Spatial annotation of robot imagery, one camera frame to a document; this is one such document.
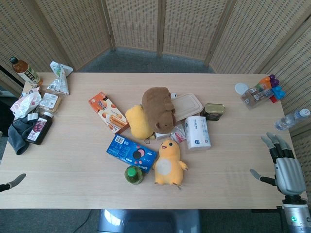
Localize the clear water bottle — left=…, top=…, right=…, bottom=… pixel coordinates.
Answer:
left=274, top=108, right=311, bottom=132

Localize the woven folding screen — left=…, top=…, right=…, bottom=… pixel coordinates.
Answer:
left=0, top=0, right=311, bottom=166

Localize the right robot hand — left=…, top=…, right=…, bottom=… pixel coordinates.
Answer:
left=250, top=132, right=307, bottom=196

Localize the dark luncheon meat tin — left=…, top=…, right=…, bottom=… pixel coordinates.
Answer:
left=200, top=103, right=225, bottom=121

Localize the dark purple juice bottle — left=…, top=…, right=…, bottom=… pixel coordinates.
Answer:
left=27, top=111, right=54, bottom=146

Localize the orange biscuit box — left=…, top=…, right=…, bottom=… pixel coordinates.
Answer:
left=88, top=91, right=129, bottom=134

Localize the pack of coloured bottles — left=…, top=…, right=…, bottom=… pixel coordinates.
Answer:
left=258, top=74, right=285, bottom=104

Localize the small red white sachet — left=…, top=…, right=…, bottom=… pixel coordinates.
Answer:
left=170, top=125, right=187, bottom=143

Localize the wrapped brown bread pack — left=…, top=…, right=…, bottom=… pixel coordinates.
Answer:
left=240, top=85, right=273, bottom=109

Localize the wrapped sandwich biscuit pack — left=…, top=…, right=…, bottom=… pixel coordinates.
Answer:
left=38, top=92, right=62, bottom=114

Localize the blue Oreo cookie box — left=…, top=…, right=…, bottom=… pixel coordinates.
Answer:
left=106, top=134, right=157, bottom=173

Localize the yellow mango plush toy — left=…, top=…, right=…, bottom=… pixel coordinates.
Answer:
left=125, top=104, right=154, bottom=139

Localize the white round lid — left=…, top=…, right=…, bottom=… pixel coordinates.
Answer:
left=235, top=83, right=249, bottom=95

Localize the grey cloth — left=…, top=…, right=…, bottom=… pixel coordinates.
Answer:
left=8, top=116, right=39, bottom=155

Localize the brown capybara plush toy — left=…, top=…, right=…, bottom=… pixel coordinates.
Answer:
left=141, top=86, right=177, bottom=133

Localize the pink white plastic bag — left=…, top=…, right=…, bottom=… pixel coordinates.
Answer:
left=10, top=87, right=42, bottom=119

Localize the small white box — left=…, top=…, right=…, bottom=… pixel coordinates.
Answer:
left=154, top=131, right=173, bottom=141

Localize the silver crumpled snack bag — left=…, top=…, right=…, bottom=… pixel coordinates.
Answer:
left=46, top=61, right=73, bottom=96

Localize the black cap tea bottle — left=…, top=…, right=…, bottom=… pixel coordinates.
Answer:
left=9, top=56, right=43, bottom=86

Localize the white tissue pack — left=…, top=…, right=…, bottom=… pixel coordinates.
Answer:
left=184, top=116, right=212, bottom=151

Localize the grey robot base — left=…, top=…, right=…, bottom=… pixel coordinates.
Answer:
left=97, top=209, right=202, bottom=233

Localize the green plastic bottle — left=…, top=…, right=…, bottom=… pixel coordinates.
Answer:
left=124, top=166, right=143, bottom=185

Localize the yellow duck plush toy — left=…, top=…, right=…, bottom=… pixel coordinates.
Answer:
left=152, top=138, right=189, bottom=188

